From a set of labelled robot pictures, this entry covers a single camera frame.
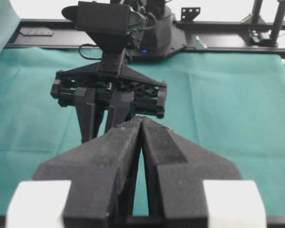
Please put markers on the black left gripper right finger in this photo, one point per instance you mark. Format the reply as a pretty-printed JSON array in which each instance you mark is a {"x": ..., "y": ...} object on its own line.
[{"x": 175, "y": 169}]

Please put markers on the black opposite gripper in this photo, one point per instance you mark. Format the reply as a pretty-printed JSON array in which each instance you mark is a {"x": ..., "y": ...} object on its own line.
[{"x": 86, "y": 86}]

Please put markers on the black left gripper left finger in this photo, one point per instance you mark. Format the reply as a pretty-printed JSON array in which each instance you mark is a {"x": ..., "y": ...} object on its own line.
[{"x": 102, "y": 172}]

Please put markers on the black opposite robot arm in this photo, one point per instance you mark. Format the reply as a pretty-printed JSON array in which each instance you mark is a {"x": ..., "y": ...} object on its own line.
[{"x": 158, "y": 31}]

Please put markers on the green table cloth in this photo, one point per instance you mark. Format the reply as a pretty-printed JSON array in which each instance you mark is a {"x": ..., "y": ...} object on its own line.
[{"x": 232, "y": 104}]

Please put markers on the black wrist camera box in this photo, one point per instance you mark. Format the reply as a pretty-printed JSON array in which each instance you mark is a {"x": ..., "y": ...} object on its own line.
[{"x": 108, "y": 25}]

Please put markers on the black metal frame rail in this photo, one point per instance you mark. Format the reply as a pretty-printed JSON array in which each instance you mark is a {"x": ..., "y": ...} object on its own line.
[{"x": 199, "y": 37}]

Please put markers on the black perforated bracket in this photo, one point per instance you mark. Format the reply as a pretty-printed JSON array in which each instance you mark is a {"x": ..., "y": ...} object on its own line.
[{"x": 188, "y": 14}]

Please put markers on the black camera stand pole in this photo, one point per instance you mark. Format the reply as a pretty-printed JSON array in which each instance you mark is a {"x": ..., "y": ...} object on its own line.
[{"x": 257, "y": 35}]

